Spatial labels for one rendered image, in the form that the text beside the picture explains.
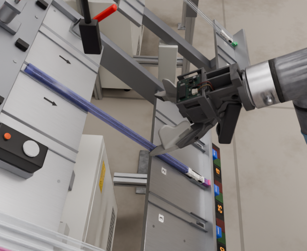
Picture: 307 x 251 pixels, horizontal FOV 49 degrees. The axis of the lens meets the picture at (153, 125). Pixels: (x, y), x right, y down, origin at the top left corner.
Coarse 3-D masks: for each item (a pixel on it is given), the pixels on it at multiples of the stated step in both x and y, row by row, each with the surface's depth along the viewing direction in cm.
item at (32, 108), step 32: (64, 32) 68; (32, 64) 58; (64, 64) 64; (96, 64) 71; (32, 96) 56; (32, 128) 53; (64, 128) 58; (64, 160) 55; (0, 192) 46; (32, 192) 49; (64, 192) 53
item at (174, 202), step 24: (168, 120) 84; (192, 144) 88; (168, 168) 76; (192, 168) 83; (168, 192) 73; (192, 192) 79; (144, 216) 65; (168, 216) 69; (192, 216) 75; (144, 240) 62; (168, 240) 67; (192, 240) 72
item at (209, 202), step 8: (208, 136) 92; (208, 144) 90; (208, 152) 89; (208, 160) 87; (208, 168) 86; (208, 176) 85; (208, 192) 82; (208, 200) 81; (208, 208) 80; (208, 216) 78; (208, 224) 77; (208, 232) 76; (208, 240) 75; (208, 248) 74; (216, 248) 74
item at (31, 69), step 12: (36, 72) 57; (48, 84) 59; (60, 84) 60; (72, 96) 61; (84, 108) 63; (96, 108) 64; (108, 120) 66; (132, 132) 69; (144, 144) 71; (168, 156) 75; (180, 168) 78
